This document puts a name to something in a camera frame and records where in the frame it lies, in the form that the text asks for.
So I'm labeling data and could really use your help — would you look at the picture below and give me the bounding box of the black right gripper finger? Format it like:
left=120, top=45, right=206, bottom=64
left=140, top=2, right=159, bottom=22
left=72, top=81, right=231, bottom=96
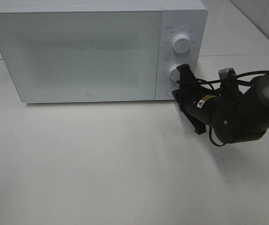
left=172, top=90, right=206, bottom=135
left=176, top=64, right=197, bottom=86

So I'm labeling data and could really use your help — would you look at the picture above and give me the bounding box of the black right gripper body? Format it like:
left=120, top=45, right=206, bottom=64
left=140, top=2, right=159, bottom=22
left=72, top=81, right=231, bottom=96
left=175, top=81, right=209, bottom=122

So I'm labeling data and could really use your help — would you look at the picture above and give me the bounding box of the white microwave knob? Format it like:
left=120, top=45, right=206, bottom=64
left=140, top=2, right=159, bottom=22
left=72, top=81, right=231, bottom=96
left=168, top=64, right=180, bottom=82
left=172, top=33, right=191, bottom=54

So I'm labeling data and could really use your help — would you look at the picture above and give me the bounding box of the round white door button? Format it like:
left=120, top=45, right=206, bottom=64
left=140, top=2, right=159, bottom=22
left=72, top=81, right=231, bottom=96
left=166, top=86, right=179, bottom=97

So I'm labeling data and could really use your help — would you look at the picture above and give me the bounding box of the white microwave door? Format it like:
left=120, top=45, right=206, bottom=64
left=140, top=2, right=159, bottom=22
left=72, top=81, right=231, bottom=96
left=0, top=11, right=161, bottom=103

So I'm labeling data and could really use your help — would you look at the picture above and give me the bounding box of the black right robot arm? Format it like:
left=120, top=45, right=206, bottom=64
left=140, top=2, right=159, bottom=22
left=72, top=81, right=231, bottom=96
left=172, top=64, right=269, bottom=146

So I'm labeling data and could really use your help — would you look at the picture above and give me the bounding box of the white microwave oven body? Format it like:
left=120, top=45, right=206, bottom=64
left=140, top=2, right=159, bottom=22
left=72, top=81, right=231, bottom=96
left=0, top=0, right=208, bottom=102

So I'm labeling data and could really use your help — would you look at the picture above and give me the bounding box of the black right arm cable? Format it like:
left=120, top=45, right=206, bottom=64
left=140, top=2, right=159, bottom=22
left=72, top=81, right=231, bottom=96
left=176, top=62, right=269, bottom=147

